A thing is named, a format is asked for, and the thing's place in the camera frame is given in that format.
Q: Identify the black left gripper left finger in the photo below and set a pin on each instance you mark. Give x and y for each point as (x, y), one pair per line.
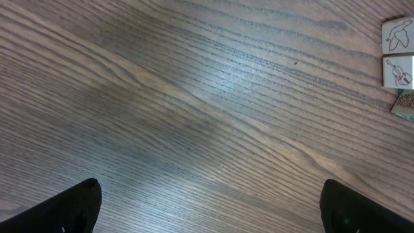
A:
(74, 210)

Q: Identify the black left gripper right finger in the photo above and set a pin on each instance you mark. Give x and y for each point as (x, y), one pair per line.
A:
(345, 211)

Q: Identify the wooden block green side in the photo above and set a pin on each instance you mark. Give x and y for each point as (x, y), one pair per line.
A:
(404, 106)

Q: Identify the wooden patterned picture block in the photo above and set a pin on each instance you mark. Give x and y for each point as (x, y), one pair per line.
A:
(398, 71)

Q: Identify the red letter I block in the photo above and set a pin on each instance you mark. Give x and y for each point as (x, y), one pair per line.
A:
(397, 36)

